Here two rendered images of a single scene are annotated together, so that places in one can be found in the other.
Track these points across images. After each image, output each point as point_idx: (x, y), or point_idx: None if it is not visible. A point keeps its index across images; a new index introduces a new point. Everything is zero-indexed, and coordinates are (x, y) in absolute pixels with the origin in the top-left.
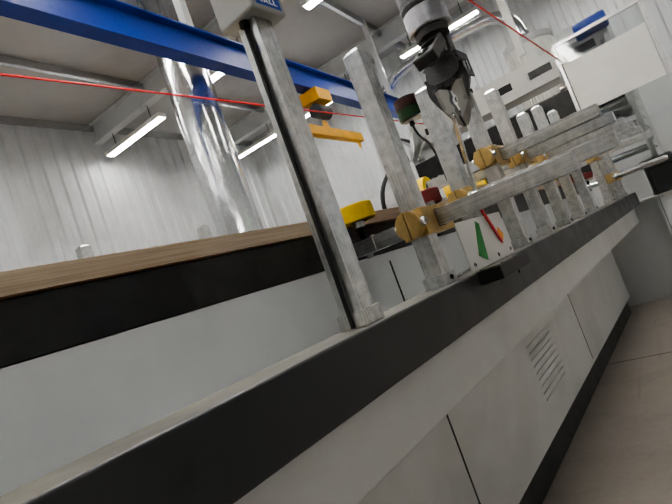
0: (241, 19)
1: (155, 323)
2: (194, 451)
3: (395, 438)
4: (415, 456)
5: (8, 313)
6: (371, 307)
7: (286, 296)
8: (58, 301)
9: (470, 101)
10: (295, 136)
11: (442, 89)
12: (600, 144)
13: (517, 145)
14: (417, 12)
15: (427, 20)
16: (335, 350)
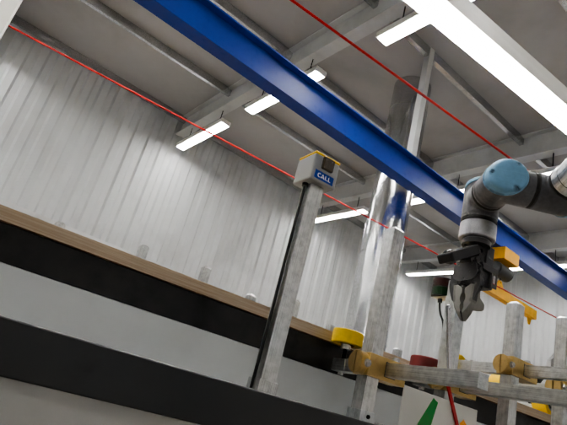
0: (304, 181)
1: (163, 317)
2: (99, 362)
3: None
4: None
5: (99, 266)
6: (269, 383)
7: (256, 358)
8: (124, 275)
9: (473, 304)
10: (291, 257)
11: (465, 286)
12: (560, 396)
13: (540, 370)
14: (467, 223)
15: (471, 232)
16: (215, 381)
